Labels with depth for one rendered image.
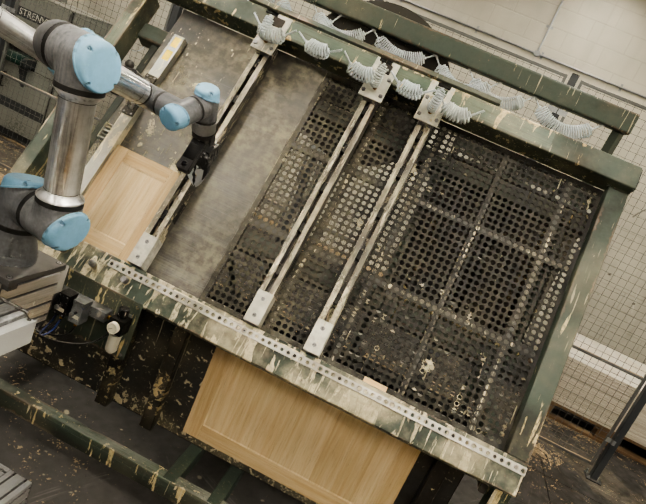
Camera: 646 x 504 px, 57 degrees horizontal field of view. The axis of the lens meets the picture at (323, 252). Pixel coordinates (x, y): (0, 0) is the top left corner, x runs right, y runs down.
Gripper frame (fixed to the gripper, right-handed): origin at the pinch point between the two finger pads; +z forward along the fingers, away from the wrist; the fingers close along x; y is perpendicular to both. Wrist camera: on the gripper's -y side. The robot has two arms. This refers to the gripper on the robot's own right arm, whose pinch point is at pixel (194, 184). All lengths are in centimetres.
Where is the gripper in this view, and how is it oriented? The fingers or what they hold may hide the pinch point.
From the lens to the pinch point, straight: 204.6
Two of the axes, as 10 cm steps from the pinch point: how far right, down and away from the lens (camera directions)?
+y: 4.0, -5.6, 7.3
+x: -8.9, -4.3, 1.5
